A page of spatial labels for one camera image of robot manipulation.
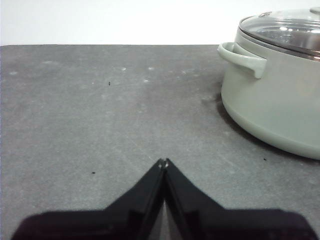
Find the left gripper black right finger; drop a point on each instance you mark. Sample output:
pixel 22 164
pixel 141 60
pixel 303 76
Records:
pixel 212 222

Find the pale green electric pot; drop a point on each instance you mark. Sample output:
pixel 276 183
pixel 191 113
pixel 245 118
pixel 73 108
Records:
pixel 270 112

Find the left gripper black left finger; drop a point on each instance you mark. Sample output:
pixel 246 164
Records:
pixel 120 221

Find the glass lid with green knob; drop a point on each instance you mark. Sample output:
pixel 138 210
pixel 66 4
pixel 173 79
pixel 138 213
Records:
pixel 280 30

